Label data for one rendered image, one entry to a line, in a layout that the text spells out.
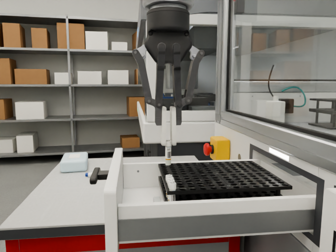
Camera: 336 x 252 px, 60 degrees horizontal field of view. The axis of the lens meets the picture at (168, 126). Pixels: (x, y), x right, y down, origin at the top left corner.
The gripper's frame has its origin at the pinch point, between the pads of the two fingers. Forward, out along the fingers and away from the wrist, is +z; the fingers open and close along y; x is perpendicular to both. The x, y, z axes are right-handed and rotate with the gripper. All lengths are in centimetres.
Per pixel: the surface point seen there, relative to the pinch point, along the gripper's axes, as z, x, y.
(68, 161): 20, 53, -30
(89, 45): -62, 368, -67
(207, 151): 12.9, 33.5, 16.0
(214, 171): 10.2, 3.9, 10.1
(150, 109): 4, 82, 1
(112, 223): 12.6, -12.2, -9.5
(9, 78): -16, 359, -171
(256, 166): 10.4, 6.9, 20.3
